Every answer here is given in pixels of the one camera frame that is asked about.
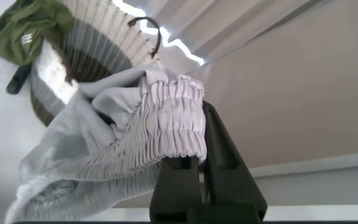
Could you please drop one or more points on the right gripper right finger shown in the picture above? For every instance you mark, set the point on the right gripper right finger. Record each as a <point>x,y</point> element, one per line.
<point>228,174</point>

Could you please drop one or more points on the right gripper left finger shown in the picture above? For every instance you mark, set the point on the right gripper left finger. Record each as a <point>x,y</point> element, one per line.
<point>172,186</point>

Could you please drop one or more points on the pale grey shorts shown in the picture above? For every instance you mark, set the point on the pale grey shorts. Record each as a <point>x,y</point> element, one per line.
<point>166,118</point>

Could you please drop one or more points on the white laundry basket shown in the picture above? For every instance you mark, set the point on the white laundry basket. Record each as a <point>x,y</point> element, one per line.
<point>104,37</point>

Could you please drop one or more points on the white curtain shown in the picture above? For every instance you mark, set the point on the white curtain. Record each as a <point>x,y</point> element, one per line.
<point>191,18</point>

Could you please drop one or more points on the green garment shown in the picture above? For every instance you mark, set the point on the green garment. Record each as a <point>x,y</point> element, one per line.
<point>20,25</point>

